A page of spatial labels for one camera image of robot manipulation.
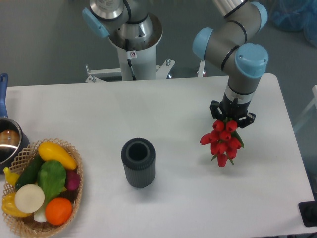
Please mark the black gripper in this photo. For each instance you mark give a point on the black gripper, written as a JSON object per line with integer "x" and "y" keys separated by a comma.
{"x": 232, "y": 109}

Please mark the red tulip bouquet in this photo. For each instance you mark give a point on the red tulip bouquet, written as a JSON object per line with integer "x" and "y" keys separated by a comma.
{"x": 224, "y": 141}

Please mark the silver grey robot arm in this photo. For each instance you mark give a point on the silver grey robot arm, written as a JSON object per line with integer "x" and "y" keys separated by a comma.
{"x": 135, "y": 32}

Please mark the dark grey ribbed vase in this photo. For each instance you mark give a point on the dark grey ribbed vase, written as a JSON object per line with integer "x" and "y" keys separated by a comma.
{"x": 139, "y": 161}

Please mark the blue plastic bag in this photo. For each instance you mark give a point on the blue plastic bag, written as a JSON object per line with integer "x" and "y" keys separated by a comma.
{"x": 296, "y": 16}

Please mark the black device at table edge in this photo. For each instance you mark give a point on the black device at table edge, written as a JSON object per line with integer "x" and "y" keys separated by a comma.
{"x": 308, "y": 211}

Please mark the purple red onion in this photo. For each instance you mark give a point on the purple red onion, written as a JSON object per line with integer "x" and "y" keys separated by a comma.
{"x": 72, "y": 180}

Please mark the yellow squash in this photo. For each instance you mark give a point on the yellow squash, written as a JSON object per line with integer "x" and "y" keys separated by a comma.
{"x": 49, "y": 151}

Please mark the green lettuce leaf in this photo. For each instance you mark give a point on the green lettuce leaf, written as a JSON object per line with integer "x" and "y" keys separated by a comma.
{"x": 51, "y": 179}

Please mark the orange fruit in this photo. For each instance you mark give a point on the orange fruit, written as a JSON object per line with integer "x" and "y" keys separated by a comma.
{"x": 58, "y": 211}

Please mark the green cucumber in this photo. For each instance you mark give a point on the green cucumber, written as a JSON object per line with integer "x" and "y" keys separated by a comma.
{"x": 30, "y": 173}

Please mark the white leek stalk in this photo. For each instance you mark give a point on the white leek stalk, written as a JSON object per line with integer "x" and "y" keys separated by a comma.
{"x": 39, "y": 215}

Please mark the white round onion slice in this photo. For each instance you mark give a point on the white round onion slice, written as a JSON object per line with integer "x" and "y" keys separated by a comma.
{"x": 29, "y": 198}

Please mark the woven wicker basket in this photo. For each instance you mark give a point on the woven wicker basket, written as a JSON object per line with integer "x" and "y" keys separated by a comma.
{"x": 29, "y": 228}

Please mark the yellow bell pepper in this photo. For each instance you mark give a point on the yellow bell pepper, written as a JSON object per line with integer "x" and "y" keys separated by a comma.
{"x": 9, "y": 207}

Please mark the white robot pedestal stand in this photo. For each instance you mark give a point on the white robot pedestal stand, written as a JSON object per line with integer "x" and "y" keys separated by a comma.
{"x": 134, "y": 65}

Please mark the blue handled saucepan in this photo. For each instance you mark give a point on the blue handled saucepan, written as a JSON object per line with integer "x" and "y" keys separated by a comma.
{"x": 12, "y": 139}

